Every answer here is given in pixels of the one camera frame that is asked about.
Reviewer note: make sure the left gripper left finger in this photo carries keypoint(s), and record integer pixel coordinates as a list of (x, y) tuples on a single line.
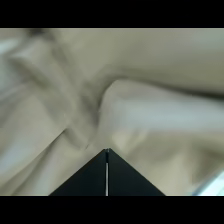
[(88, 180)]

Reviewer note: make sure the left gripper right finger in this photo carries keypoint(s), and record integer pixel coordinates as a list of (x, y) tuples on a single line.
[(128, 180)]

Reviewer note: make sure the brown pants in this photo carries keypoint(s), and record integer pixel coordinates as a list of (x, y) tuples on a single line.
[(133, 83)]

